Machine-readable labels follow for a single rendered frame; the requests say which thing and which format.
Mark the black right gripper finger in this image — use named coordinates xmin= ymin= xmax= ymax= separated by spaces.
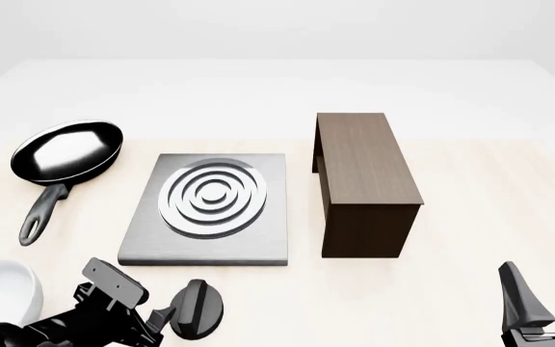
xmin=497 ymin=260 xmax=555 ymax=331

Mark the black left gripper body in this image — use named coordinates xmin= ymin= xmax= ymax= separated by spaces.
xmin=97 ymin=306 xmax=166 ymax=347

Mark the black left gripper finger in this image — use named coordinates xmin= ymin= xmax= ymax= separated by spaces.
xmin=145 ymin=305 xmax=179 ymax=335

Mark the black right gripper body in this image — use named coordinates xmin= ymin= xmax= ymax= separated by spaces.
xmin=500 ymin=319 xmax=555 ymax=347

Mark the round black stove knob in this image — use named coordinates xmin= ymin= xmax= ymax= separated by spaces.
xmin=168 ymin=278 xmax=225 ymax=341

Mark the flat grey stove plate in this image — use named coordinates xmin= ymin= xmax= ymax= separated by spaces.
xmin=117 ymin=152 xmax=291 ymax=269

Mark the left gripper flat plate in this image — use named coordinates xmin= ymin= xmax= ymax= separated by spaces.
xmin=71 ymin=256 xmax=150 ymax=312

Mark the black frying pan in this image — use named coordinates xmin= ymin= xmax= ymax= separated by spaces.
xmin=10 ymin=119 xmax=125 ymax=248

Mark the dark brown wooden cabinet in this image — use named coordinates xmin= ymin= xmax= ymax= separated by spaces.
xmin=311 ymin=112 xmax=426 ymax=260

